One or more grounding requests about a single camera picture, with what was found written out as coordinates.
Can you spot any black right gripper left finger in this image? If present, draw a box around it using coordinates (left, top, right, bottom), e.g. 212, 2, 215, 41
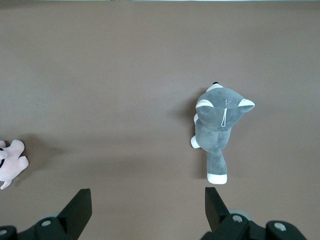
0, 188, 92, 240

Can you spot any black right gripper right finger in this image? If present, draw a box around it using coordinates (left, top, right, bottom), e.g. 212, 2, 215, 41
201, 186, 308, 240

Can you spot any grey white husky plush toy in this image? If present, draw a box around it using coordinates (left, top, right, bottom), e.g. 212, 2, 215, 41
190, 81, 256, 185

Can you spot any pale pink white puppy plush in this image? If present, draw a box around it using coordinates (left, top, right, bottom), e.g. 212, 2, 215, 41
0, 139, 30, 190

